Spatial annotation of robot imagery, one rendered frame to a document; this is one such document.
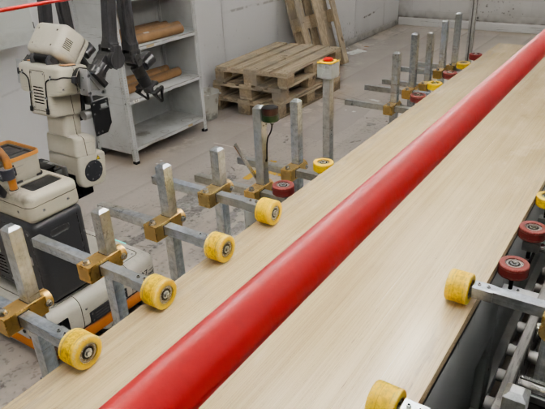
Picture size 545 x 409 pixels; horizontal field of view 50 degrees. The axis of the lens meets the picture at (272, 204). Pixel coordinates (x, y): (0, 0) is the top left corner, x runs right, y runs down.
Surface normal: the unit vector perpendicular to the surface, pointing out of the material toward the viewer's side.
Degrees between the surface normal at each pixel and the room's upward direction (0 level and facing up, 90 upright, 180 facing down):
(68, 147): 82
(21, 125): 90
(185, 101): 90
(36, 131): 90
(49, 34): 48
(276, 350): 0
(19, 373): 0
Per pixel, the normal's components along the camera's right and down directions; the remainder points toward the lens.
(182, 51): -0.55, 0.40
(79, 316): 0.83, 0.22
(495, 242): -0.04, -0.89
